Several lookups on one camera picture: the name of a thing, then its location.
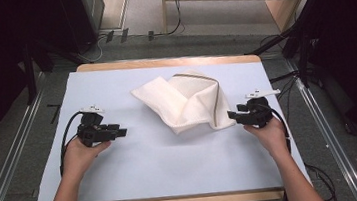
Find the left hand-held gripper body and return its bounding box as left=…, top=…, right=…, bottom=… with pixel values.
left=74, top=103, right=115, bottom=149

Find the white mesh laundry bag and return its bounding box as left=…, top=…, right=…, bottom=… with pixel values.
left=129, top=66, right=238, bottom=140

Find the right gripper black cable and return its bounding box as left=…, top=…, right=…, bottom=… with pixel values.
left=260, top=100, right=292, bottom=156

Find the person's right hand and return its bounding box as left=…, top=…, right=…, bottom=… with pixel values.
left=242, top=116, right=291, bottom=161

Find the white floor cable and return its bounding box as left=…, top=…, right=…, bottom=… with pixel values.
left=75, top=34, right=110, bottom=65

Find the light blue table mat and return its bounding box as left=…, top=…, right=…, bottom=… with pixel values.
left=23, top=48, right=312, bottom=201

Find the black floor cable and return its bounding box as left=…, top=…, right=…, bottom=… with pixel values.
left=303, top=160, right=339, bottom=201

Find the dark cabinet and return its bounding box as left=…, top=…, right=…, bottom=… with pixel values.
left=54, top=0, right=110, bottom=57

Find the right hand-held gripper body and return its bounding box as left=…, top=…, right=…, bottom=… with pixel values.
left=240, top=87, right=285, bottom=131

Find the person's left hand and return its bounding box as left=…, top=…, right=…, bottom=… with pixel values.
left=59, top=134, right=116, bottom=180

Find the hanging black cable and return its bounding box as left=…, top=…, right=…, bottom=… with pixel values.
left=150, top=0, right=188, bottom=38

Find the black metal stand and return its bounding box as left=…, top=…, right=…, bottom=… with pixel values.
left=242, top=14, right=334, bottom=94

